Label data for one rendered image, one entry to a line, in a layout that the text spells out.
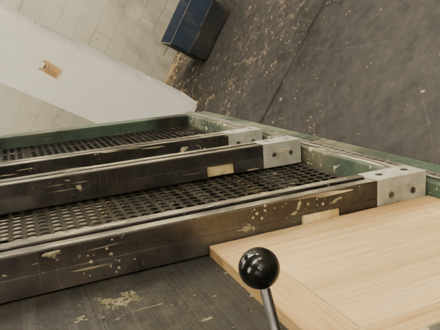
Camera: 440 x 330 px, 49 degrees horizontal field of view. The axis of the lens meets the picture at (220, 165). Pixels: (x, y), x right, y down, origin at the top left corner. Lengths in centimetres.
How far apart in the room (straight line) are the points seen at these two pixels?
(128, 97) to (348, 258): 401
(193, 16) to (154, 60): 119
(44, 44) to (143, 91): 95
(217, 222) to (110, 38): 523
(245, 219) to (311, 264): 15
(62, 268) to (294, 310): 35
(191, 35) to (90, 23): 138
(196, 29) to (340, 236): 435
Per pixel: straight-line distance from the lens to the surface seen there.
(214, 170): 131
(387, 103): 267
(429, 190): 108
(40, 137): 218
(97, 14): 593
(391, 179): 101
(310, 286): 69
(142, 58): 605
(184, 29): 505
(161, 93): 470
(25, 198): 122
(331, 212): 93
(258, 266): 43
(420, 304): 67
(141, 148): 148
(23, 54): 453
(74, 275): 78
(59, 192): 122
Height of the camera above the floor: 170
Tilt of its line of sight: 26 degrees down
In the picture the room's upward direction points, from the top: 67 degrees counter-clockwise
